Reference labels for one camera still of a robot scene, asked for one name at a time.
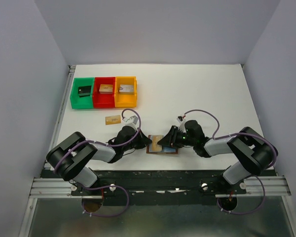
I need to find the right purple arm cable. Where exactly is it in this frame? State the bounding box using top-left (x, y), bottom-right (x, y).
top-left (178, 109), bottom-right (279, 171)

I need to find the silver card in yellow bin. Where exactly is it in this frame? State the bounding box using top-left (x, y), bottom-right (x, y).
top-left (118, 84), bottom-right (135, 94)

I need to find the gold card in red bin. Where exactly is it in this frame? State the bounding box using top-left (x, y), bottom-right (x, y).
top-left (99, 84), bottom-right (113, 94)

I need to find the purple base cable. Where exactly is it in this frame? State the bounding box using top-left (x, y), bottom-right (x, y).
top-left (81, 185), bottom-right (131, 218)
top-left (216, 175), bottom-right (266, 215)

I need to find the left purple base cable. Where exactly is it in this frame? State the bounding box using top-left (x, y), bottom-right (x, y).
top-left (81, 185), bottom-right (131, 218)

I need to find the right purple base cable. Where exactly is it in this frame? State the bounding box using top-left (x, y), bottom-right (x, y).
top-left (216, 175), bottom-right (266, 215)

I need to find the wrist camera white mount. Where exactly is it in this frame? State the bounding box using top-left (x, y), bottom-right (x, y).
top-left (123, 116), bottom-right (139, 129)
top-left (177, 115), bottom-right (186, 132)

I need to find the yellow plastic bin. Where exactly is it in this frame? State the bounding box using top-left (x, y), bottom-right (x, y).
top-left (114, 77), bottom-right (137, 108)

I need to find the green plastic bin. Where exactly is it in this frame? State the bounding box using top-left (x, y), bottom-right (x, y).
top-left (70, 78), bottom-right (95, 110)

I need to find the gold card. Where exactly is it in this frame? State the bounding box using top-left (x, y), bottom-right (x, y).
top-left (105, 115), bottom-right (121, 125)
top-left (99, 84), bottom-right (113, 94)
top-left (148, 135), bottom-right (163, 153)

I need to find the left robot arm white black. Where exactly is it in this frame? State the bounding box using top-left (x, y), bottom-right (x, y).
top-left (46, 125), bottom-right (152, 188)

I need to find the front aluminium frame rail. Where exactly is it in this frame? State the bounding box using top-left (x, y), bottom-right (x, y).
top-left (29, 176), bottom-right (291, 199)

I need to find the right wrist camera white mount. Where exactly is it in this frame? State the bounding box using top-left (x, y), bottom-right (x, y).
top-left (177, 115), bottom-right (186, 132)

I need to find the brown leather card holder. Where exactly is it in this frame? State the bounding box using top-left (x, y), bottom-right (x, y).
top-left (146, 135), bottom-right (178, 155)

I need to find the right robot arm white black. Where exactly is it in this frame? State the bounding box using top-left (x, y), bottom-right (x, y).
top-left (157, 120), bottom-right (278, 190)

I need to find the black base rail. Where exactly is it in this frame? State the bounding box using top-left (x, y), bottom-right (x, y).
top-left (73, 170), bottom-right (246, 206)

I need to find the left aluminium side rail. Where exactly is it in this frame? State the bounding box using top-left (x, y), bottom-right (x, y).
top-left (44, 64), bottom-right (76, 170)

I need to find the red plastic bin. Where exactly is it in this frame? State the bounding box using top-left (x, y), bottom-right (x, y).
top-left (92, 77), bottom-right (115, 109)

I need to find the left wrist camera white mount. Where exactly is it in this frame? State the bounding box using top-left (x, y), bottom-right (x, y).
top-left (123, 116), bottom-right (139, 129)

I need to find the black card in green bin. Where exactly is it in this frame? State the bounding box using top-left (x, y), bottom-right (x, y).
top-left (78, 85), bottom-right (92, 97)

